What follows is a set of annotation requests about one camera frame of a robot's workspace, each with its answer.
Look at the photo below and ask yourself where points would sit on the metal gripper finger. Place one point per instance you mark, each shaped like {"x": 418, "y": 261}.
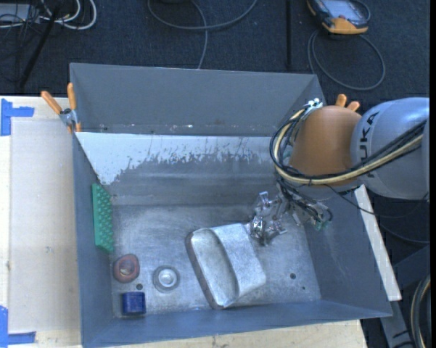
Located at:
{"x": 265, "y": 202}
{"x": 262, "y": 228}

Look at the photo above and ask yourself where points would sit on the grey metal bin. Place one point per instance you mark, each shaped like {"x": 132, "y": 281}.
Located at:
{"x": 188, "y": 103}

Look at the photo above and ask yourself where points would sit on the blue cup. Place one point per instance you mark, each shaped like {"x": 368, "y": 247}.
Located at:
{"x": 133, "y": 303}

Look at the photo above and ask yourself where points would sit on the green studded flat block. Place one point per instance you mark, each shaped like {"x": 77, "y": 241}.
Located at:
{"x": 103, "y": 219}

